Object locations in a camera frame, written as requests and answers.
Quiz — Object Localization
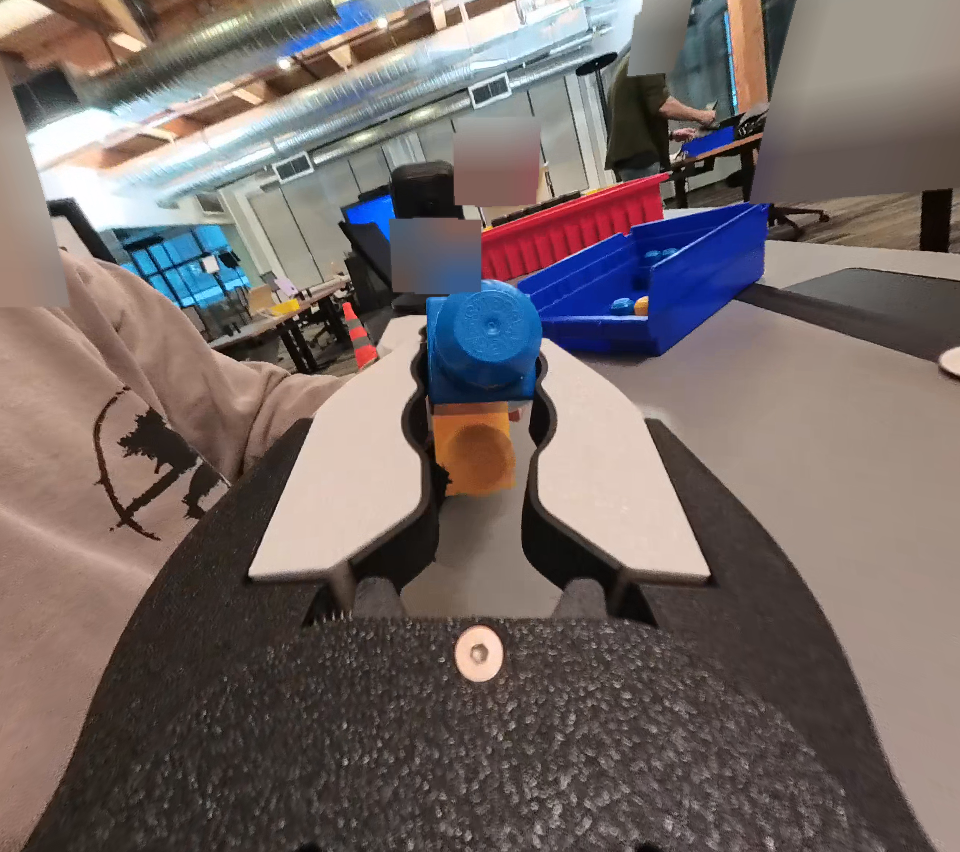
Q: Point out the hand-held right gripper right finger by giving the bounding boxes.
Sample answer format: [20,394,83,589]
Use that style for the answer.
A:
[521,338,712,612]

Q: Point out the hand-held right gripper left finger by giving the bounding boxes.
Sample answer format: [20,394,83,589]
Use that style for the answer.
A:
[247,339,442,612]

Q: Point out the pile of mega blocks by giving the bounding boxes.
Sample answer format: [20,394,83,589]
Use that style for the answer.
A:
[611,247,680,318]

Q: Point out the blue-screen monitor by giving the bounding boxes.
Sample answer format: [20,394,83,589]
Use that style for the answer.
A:
[337,191,397,313]

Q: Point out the dark desk cable flap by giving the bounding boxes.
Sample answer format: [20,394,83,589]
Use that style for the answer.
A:
[776,267,960,360]

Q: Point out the black office chair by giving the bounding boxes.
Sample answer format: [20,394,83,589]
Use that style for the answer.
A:
[768,203,831,240]

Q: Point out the yellow mega block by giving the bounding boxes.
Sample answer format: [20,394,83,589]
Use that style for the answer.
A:
[433,402,519,497]

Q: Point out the blue one-stud mega block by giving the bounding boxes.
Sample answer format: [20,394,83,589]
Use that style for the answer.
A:
[426,280,545,411]

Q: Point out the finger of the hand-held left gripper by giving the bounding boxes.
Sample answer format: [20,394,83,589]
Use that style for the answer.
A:
[377,321,429,373]

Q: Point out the black floor lamp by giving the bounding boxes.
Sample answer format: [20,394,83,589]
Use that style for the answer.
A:
[577,52,620,174]

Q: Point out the blue storage bin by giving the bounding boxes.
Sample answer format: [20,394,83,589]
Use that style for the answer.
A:
[682,126,740,157]
[517,202,771,358]

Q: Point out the person's left forearm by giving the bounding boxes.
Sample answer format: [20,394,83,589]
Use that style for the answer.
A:
[217,353,361,486]

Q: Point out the orange traffic cone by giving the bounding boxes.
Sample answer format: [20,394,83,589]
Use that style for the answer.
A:
[342,301,380,371]

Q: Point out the silver ceiling air duct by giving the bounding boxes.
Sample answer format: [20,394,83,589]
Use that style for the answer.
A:
[78,0,541,111]
[112,53,624,193]

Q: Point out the wooden support post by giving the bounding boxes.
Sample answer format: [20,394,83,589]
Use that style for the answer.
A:
[714,0,771,114]

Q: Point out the red storage bin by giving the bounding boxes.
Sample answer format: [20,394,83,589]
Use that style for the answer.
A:
[480,173,671,283]

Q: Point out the wood-top office desk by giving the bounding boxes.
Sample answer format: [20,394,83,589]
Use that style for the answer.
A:
[210,278,354,375]
[921,188,954,253]
[667,132,766,208]

